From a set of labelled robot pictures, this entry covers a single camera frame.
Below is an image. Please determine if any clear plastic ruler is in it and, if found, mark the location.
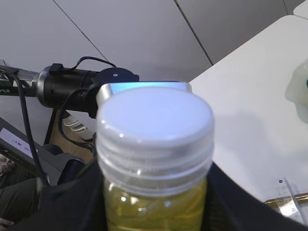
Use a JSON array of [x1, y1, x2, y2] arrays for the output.
[[275, 178, 306, 225]]

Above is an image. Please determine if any gold glitter pen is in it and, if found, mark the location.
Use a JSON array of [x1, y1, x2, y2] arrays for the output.
[[264, 192, 308, 208]]

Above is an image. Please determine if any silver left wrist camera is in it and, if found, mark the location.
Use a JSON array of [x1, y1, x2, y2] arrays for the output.
[[96, 81, 193, 109]]

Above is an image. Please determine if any black cable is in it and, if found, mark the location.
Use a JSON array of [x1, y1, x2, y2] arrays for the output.
[[9, 72, 50, 187]]

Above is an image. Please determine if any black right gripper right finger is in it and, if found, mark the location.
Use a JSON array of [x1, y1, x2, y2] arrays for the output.
[[203, 163, 308, 231]]

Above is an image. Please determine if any yellow tea bottle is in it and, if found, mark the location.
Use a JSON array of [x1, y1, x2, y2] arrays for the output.
[[96, 87, 215, 231]]

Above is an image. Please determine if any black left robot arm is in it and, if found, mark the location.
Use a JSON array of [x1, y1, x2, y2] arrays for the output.
[[0, 64, 140, 118]]

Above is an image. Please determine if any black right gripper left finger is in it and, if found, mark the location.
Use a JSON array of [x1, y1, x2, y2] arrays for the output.
[[9, 160, 108, 231]]

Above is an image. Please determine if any green wavy plastic plate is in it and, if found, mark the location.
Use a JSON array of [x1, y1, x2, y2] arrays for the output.
[[284, 60, 308, 124]]

